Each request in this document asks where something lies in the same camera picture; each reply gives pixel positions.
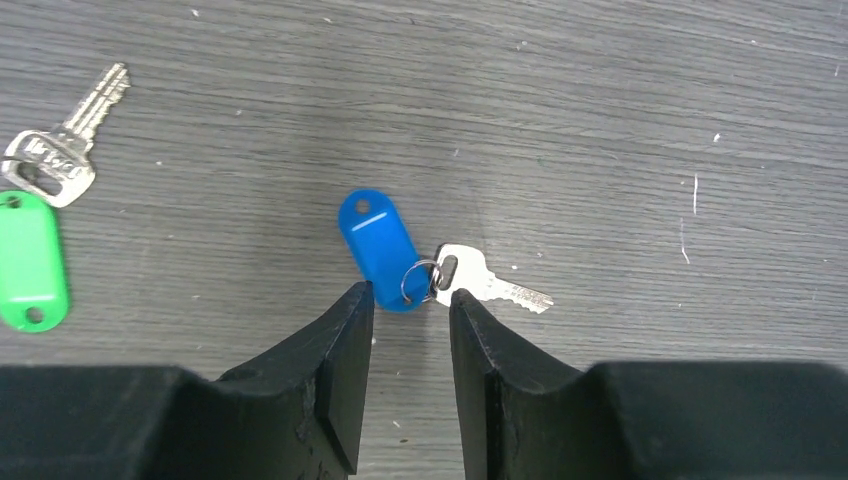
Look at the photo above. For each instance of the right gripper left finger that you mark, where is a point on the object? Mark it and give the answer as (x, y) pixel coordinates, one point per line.
(294, 411)

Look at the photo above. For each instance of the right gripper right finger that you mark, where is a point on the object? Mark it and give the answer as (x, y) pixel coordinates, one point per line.
(524, 414)

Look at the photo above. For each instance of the silver key with blue tag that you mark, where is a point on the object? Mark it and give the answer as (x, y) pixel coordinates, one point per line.
(464, 267)

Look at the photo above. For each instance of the blue key tag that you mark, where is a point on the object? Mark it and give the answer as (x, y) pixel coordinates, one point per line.
(383, 250)

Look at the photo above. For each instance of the green key tag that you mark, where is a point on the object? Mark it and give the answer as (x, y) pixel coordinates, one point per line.
(35, 295)

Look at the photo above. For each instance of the silver key with green tag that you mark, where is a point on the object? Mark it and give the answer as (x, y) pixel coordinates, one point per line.
(54, 165)

